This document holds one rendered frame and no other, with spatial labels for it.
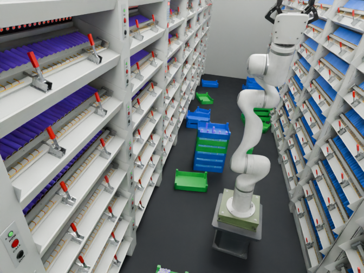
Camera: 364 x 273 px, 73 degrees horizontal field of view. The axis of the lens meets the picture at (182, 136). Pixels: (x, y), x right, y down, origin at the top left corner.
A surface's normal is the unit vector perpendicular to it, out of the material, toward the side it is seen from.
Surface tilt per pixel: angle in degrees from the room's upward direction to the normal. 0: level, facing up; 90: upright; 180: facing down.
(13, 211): 90
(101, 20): 90
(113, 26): 90
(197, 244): 0
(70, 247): 20
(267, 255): 0
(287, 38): 107
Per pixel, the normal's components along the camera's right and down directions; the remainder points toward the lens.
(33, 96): 0.41, -0.73
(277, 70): -0.33, 0.67
